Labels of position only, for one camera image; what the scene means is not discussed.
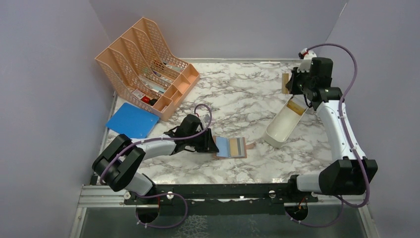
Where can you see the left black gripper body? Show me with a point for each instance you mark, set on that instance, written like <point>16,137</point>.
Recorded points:
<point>200,143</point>

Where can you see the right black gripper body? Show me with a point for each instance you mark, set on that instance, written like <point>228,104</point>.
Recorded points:
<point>300,82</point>

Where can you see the brown leather card holder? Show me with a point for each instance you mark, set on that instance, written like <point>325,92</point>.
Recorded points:
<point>223,146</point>

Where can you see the gold credit card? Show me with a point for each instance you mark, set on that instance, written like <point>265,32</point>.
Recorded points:
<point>236,147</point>
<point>285,80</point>

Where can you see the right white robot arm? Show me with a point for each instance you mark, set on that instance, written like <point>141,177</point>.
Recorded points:
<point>351,171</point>

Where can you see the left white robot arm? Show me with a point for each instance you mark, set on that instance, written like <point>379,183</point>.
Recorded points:
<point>117,165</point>

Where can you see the stack of cards in tray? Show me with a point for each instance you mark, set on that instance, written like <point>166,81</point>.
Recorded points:
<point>296,107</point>

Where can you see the red item in organizer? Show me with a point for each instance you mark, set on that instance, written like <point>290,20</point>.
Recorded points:
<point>148,100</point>

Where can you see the white plastic tray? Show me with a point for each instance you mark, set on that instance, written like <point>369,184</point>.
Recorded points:
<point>282,125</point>

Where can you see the peach plastic file organizer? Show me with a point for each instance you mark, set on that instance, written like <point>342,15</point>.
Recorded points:
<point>139,63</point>

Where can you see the blue folder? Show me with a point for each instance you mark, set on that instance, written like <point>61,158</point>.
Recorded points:
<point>132,121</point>

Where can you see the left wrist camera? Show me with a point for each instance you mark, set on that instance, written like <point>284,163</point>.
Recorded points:
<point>205,120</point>

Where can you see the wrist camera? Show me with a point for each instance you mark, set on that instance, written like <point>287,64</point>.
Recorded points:
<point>306,56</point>
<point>205,120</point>

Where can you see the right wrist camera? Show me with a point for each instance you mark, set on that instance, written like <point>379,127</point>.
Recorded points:
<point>306,56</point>

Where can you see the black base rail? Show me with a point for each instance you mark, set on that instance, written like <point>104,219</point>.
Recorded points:
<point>222,199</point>

